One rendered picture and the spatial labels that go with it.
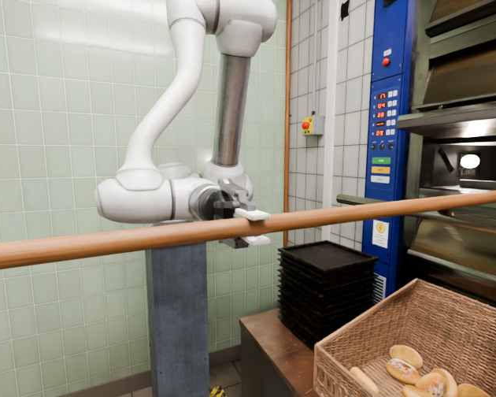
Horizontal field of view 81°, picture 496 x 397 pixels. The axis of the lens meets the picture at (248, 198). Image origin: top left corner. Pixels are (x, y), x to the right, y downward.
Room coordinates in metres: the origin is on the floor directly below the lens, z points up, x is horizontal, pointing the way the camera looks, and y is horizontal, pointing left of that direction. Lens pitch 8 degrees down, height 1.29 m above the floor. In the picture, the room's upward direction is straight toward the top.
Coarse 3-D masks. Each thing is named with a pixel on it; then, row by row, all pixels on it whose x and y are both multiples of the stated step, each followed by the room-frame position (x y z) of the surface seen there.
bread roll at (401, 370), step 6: (390, 360) 0.88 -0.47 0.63; (396, 360) 0.86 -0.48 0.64; (402, 360) 0.86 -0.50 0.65; (390, 366) 0.86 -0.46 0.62; (396, 366) 0.85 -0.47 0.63; (402, 366) 0.84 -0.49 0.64; (408, 366) 0.83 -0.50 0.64; (390, 372) 0.85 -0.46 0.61; (396, 372) 0.84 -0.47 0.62; (402, 372) 0.83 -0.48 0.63; (408, 372) 0.82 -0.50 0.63; (414, 372) 0.82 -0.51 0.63; (396, 378) 0.84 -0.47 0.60; (402, 378) 0.82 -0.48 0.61; (408, 378) 0.82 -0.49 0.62; (414, 378) 0.81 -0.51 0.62; (414, 384) 0.81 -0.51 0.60
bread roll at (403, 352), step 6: (396, 348) 0.92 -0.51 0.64; (402, 348) 0.91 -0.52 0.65; (408, 348) 0.91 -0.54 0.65; (390, 354) 0.93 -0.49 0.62; (396, 354) 0.91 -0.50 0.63; (402, 354) 0.90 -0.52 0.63; (408, 354) 0.90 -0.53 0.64; (414, 354) 0.89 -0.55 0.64; (408, 360) 0.89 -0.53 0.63; (414, 360) 0.88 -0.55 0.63; (420, 360) 0.87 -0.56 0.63; (414, 366) 0.87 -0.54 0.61; (420, 366) 0.87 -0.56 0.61
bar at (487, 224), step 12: (348, 204) 0.90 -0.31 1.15; (360, 204) 0.84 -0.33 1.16; (408, 216) 0.71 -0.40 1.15; (420, 216) 0.68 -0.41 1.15; (432, 216) 0.65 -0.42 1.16; (444, 216) 0.63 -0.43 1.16; (456, 216) 0.61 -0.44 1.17; (468, 216) 0.59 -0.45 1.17; (480, 216) 0.57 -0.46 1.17; (480, 228) 0.56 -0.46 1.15; (492, 228) 0.54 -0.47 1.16
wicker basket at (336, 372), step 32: (416, 288) 1.01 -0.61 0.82; (352, 320) 0.88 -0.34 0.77; (384, 320) 0.94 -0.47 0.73; (416, 320) 0.97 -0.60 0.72; (448, 320) 0.89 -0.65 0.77; (480, 320) 0.82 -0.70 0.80; (320, 352) 0.79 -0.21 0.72; (352, 352) 0.88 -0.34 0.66; (384, 352) 0.95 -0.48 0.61; (448, 352) 0.86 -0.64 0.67; (480, 352) 0.79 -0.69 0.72; (320, 384) 0.78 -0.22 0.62; (352, 384) 0.69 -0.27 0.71; (384, 384) 0.83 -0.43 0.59; (480, 384) 0.77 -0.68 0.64
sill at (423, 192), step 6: (420, 192) 1.07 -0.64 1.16; (426, 192) 1.05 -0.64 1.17; (432, 192) 1.03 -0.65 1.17; (438, 192) 1.01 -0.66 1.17; (444, 192) 0.99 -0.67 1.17; (450, 192) 0.97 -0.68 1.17; (456, 192) 0.96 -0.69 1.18; (462, 192) 0.94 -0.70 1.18; (468, 192) 0.93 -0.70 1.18; (474, 192) 0.93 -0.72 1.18; (486, 204) 0.88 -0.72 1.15; (492, 204) 0.86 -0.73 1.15
